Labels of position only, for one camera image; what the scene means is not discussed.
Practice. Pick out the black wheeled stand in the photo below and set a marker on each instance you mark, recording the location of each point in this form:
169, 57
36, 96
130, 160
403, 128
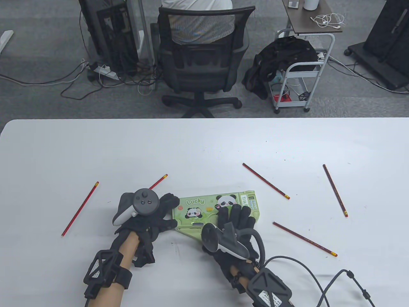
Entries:
386, 32

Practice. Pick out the black mesh office chair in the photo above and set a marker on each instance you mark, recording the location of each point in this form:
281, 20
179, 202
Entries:
198, 70

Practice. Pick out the green panda pencil case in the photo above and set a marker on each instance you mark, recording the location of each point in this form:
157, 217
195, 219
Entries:
191, 204

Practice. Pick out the white table foot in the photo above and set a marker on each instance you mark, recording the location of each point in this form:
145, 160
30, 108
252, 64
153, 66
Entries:
5, 38

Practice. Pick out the black computer tower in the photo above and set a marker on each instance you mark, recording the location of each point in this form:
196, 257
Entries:
111, 35

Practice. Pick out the white power adapter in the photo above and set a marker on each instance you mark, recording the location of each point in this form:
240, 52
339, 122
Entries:
320, 56

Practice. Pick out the white power strip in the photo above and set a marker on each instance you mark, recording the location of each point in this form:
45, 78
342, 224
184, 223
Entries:
108, 73

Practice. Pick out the white cup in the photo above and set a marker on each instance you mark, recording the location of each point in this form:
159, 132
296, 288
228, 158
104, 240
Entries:
310, 4

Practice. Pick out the person's left hand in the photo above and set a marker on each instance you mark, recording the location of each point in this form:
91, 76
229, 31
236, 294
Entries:
143, 227

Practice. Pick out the person's right hand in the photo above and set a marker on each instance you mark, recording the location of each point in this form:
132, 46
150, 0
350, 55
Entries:
238, 217

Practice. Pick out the person's left forearm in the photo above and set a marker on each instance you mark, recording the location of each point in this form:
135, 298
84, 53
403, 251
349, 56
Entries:
127, 249

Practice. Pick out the black bag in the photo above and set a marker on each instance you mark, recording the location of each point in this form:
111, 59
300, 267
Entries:
294, 51

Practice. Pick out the small grey device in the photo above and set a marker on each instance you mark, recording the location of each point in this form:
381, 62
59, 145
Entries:
294, 3

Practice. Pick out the red pencil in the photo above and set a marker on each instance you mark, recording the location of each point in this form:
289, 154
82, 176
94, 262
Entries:
80, 209
335, 190
265, 180
159, 180
303, 240

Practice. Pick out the white rolling cart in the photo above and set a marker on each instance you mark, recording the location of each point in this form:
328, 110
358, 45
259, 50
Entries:
303, 74

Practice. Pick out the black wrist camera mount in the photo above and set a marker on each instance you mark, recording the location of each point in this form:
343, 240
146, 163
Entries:
268, 287
102, 268

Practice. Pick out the grey metal desk leg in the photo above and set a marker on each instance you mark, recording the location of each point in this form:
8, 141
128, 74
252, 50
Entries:
142, 19

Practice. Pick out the person's right forearm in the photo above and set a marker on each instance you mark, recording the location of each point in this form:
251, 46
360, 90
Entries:
244, 281

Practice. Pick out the black white hand controller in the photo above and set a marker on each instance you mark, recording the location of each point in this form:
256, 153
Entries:
145, 201
209, 238

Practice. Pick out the small red container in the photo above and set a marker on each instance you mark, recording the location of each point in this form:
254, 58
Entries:
285, 97

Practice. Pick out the brown wooden side table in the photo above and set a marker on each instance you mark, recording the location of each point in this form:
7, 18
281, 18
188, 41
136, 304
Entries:
306, 24

